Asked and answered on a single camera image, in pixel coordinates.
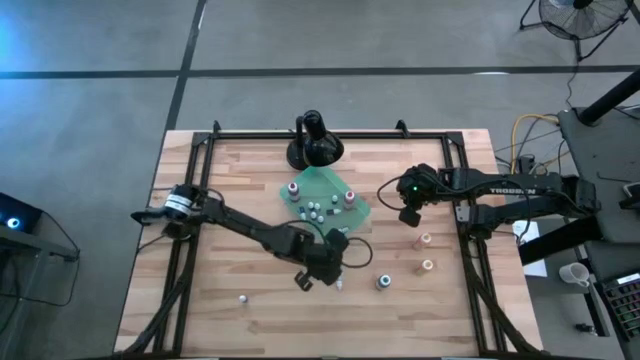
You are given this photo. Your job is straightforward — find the teal translucent plastic bin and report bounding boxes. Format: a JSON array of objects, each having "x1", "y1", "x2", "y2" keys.
[{"x1": 278, "y1": 166, "x2": 373, "y2": 237}]

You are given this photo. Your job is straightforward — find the white paper sheet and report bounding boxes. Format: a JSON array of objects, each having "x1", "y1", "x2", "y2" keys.
[{"x1": 513, "y1": 219, "x2": 550, "y2": 279}]

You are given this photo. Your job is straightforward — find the black cable bundle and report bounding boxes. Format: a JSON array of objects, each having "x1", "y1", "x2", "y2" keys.
[
  {"x1": 119, "y1": 234, "x2": 196, "y2": 357},
  {"x1": 467, "y1": 264, "x2": 534, "y2": 357}
]

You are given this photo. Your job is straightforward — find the black side table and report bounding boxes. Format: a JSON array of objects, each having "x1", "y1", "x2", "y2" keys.
[{"x1": 556, "y1": 106, "x2": 640, "y2": 244}]

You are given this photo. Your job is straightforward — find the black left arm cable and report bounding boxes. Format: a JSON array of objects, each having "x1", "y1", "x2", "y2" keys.
[{"x1": 279, "y1": 219, "x2": 374, "y2": 269}]

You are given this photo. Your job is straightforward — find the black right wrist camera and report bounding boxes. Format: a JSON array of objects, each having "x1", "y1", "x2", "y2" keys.
[{"x1": 398, "y1": 206, "x2": 422, "y2": 229}]

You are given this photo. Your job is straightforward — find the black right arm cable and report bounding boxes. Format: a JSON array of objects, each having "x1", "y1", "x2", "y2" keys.
[{"x1": 376, "y1": 174, "x2": 406, "y2": 212}]

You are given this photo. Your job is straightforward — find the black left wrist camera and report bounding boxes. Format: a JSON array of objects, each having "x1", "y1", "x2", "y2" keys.
[{"x1": 327, "y1": 228, "x2": 351, "y2": 254}]

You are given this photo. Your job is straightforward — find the black pole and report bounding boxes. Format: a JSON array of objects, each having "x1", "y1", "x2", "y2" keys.
[{"x1": 578, "y1": 69, "x2": 640, "y2": 127}]

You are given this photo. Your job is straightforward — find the black floor fan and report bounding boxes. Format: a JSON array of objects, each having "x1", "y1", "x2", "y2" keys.
[{"x1": 518, "y1": 0, "x2": 635, "y2": 63}]

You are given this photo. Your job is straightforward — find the black keypad device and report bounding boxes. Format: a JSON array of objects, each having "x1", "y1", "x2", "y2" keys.
[{"x1": 597, "y1": 272, "x2": 640, "y2": 344}]

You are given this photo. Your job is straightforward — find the white mug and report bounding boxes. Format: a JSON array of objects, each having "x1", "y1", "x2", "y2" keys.
[{"x1": 558, "y1": 261, "x2": 592, "y2": 290}]

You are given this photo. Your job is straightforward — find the black desk lamp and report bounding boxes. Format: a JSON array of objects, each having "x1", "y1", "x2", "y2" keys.
[{"x1": 285, "y1": 109, "x2": 346, "y2": 171}]

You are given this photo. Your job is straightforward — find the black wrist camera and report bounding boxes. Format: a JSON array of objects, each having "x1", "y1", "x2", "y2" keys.
[
  {"x1": 398, "y1": 206, "x2": 422, "y2": 229},
  {"x1": 327, "y1": 228, "x2": 351, "y2": 254}
]

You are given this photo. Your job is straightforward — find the black computer blue light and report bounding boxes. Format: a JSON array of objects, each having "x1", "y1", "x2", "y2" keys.
[{"x1": 0, "y1": 192, "x2": 45, "y2": 236}]

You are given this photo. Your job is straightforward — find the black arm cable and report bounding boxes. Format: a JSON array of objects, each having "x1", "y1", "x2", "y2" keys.
[
  {"x1": 376, "y1": 174, "x2": 406, "y2": 212},
  {"x1": 279, "y1": 219, "x2": 374, "y2": 269}
]

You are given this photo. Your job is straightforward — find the yellow cable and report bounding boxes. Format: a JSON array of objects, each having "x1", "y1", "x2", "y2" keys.
[{"x1": 509, "y1": 113, "x2": 561, "y2": 176}]

